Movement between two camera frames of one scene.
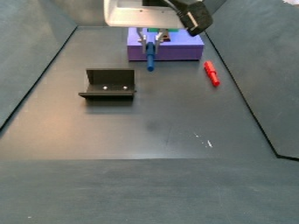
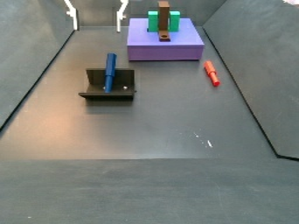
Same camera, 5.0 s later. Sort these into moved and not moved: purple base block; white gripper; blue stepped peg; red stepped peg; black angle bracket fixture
Moved: blue stepped peg; white gripper
Not moved: black angle bracket fixture; purple base block; red stepped peg
